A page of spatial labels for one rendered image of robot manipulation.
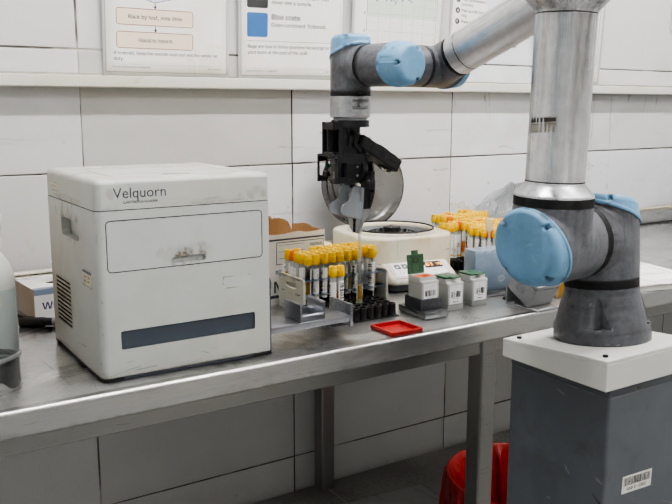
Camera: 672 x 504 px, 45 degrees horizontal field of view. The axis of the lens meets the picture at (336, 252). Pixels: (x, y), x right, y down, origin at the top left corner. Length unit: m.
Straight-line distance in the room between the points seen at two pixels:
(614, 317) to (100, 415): 0.77
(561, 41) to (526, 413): 0.59
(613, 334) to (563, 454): 0.21
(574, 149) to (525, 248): 0.15
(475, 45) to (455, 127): 0.93
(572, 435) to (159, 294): 0.67
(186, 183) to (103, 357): 0.28
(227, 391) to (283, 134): 0.91
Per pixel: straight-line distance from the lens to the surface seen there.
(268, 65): 2.03
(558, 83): 1.19
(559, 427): 1.35
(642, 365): 1.30
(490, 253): 1.78
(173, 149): 1.92
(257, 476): 2.22
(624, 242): 1.31
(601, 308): 1.32
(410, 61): 1.43
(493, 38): 1.44
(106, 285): 1.22
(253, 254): 1.31
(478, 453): 1.70
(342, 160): 1.49
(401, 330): 1.49
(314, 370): 1.36
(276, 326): 1.37
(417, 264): 1.63
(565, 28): 1.19
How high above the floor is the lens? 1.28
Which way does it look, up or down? 10 degrees down
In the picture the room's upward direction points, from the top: straight up
